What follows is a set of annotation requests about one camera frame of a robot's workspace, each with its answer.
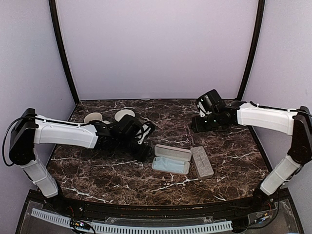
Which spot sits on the beige ceramic mug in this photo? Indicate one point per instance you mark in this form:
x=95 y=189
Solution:
x=95 y=116

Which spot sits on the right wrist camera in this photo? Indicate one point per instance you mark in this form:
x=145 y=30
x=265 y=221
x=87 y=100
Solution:
x=200 y=108

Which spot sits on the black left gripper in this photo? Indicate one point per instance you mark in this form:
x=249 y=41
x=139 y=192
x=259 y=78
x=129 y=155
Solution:
x=142 y=155

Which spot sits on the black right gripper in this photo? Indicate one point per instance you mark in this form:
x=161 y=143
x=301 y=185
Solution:
x=198 y=126

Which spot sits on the white slotted cable duct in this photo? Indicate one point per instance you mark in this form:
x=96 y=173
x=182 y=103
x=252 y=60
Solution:
x=128 y=228

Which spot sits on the black frame left post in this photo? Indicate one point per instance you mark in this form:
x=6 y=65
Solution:
x=61 y=50

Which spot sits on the black frame right post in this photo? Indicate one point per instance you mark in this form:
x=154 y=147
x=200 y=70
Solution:
x=252 y=50

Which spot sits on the white bowl dark exterior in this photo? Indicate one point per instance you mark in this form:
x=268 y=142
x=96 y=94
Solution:
x=120 y=114

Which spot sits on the black frame post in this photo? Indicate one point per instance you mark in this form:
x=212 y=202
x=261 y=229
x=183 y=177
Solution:
x=252 y=50
x=61 y=50

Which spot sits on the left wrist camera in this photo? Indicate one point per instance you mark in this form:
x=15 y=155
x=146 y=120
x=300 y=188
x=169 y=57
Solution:
x=147 y=128

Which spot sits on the pink glasses case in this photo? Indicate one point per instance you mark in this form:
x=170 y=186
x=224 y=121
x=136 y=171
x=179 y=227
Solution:
x=173 y=153

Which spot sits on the small circuit board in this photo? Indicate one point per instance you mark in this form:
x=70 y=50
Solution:
x=79 y=225

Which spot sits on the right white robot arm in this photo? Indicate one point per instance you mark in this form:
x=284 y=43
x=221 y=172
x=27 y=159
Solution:
x=216 y=115

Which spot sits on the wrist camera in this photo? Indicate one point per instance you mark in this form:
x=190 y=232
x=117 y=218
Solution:
x=200 y=108
x=147 y=128

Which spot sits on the grey case teal lining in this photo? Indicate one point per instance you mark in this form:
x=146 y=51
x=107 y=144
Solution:
x=201 y=162

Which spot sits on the clear purple lens sunglasses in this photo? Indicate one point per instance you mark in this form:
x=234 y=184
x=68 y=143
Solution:
x=182 y=137

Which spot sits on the black front table rail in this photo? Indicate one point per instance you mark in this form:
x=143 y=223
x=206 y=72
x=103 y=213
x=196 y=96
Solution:
x=98 y=210

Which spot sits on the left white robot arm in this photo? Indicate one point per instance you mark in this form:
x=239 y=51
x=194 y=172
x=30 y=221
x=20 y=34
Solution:
x=126 y=132

